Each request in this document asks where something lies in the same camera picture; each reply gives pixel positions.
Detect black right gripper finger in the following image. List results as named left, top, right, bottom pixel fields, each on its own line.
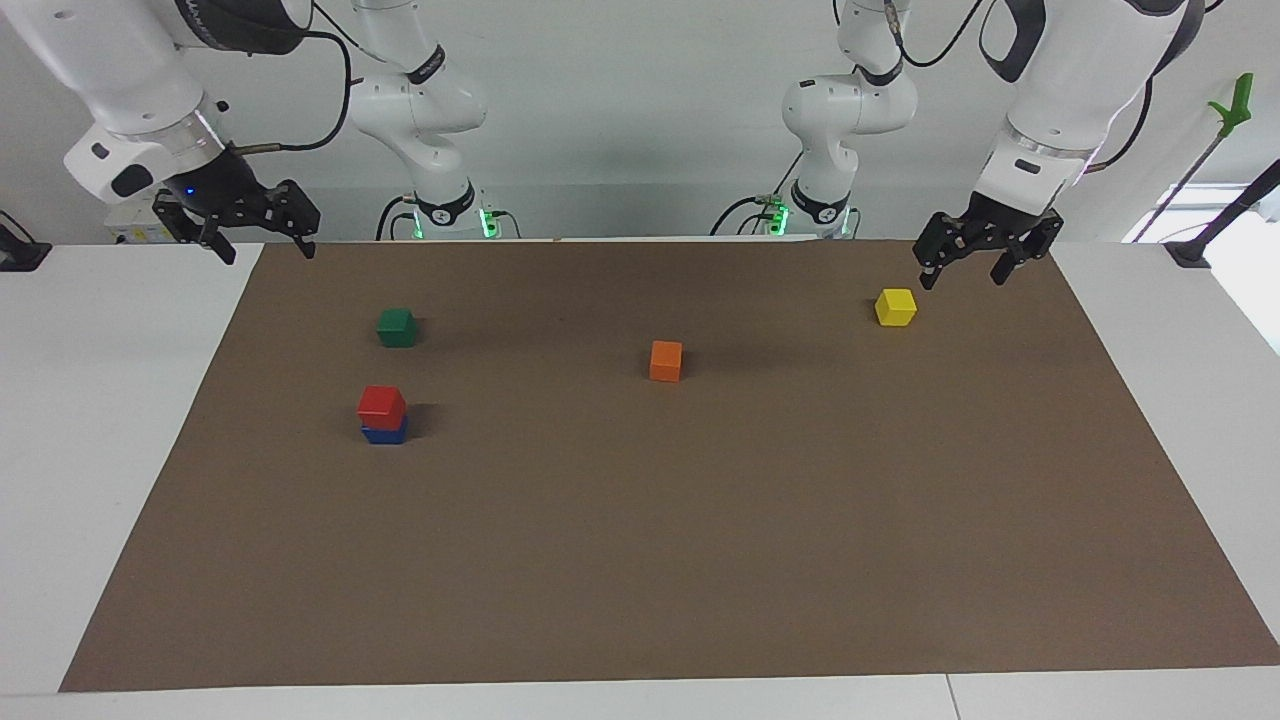
left=258, top=180, right=322, bottom=260
left=152, top=195, right=238, bottom=266

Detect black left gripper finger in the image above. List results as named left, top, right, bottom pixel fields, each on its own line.
left=913, top=212, right=973, bottom=291
left=990, top=215, right=1064, bottom=286

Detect red cube block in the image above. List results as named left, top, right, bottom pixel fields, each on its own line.
left=357, top=386, right=408, bottom=431

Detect white box with yellow labels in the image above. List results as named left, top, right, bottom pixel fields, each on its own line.
left=105, top=208, right=171, bottom=247

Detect small black table clamp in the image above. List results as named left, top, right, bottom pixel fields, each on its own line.
left=0, top=210, right=53, bottom=273

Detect black slanted stand with clamp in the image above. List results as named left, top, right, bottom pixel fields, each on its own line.
left=1165, top=160, right=1280, bottom=269

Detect green-tipped thin pole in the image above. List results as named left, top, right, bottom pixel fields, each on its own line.
left=1160, top=72, right=1255, bottom=216

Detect brown table mat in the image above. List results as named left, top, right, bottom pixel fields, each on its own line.
left=58, top=238, right=1280, bottom=693

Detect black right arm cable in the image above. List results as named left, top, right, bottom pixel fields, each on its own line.
left=232, top=0, right=356, bottom=156

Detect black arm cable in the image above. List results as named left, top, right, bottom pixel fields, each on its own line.
left=885, top=0, right=988, bottom=70
left=232, top=0, right=356, bottom=156

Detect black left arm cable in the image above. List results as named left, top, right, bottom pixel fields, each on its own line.
left=885, top=0, right=988, bottom=70

